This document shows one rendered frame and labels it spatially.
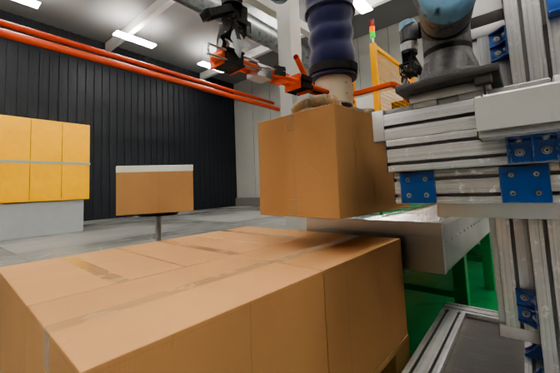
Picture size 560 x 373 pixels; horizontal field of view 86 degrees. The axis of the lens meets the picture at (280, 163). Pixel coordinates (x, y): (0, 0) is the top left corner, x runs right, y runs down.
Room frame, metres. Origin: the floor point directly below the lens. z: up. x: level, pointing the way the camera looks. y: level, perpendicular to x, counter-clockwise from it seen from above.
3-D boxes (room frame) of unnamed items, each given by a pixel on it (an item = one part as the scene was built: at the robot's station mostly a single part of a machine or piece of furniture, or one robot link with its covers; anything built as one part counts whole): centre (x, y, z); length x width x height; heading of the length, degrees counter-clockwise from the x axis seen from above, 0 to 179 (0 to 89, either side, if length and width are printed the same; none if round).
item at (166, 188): (2.70, 1.11, 0.82); 0.60 x 0.40 x 0.40; 107
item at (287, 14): (2.74, -0.14, 1.50); 0.30 x 0.30 x 3.00; 48
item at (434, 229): (1.51, -0.41, 0.58); 0.70 x 0.03 x 0.06; 48
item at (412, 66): (1.38, -0.64, 1.34); 0.09 x 0.08 x 0.12; 136
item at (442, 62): (0.79, -0.47, 1.09); 0.15 x 0.15 x 0.10
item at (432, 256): (1.50, -0.40, 0.47); 0.70 x 0.03 x 0.15; 48
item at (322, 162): (1.37, -0.26, 0.87); 0.60 x 0.40 x 0.40; 136
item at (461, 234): (2.16, -1.43, 0.50); 2.31 x 0.05 x 0.19; 138
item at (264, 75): (1.04, 0.06, 1.19); 0.07 x 0.07 x 0.04; 46
